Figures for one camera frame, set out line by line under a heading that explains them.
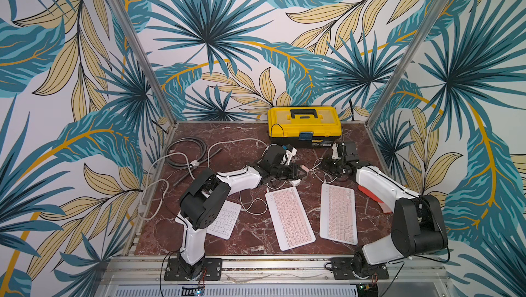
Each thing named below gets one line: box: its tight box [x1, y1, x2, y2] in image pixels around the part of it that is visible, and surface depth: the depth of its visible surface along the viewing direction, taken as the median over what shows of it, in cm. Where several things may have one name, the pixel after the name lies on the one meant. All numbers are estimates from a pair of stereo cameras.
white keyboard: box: [206, 199, 242, 241], surface depth 85 cm
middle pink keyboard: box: [265, 186, 316, 252], surface depth 87 cm
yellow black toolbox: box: [267, 106, 342, 149], surface depth 100 cm
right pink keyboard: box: [319, 183, 358, 245], surface depth 89 cm
